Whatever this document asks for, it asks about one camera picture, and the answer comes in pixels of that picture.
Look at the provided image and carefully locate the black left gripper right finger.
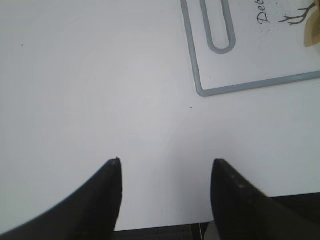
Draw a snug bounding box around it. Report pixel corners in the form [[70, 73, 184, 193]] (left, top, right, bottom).
[[210, 159, 320, 240]]

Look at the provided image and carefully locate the white deer-print cutting board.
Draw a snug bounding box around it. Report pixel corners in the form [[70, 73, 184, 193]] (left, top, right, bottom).
[[181, 0, 320, 97]]

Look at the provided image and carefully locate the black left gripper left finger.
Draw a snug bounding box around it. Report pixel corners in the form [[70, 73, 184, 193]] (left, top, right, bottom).
[[0, 158, 122, 240]]

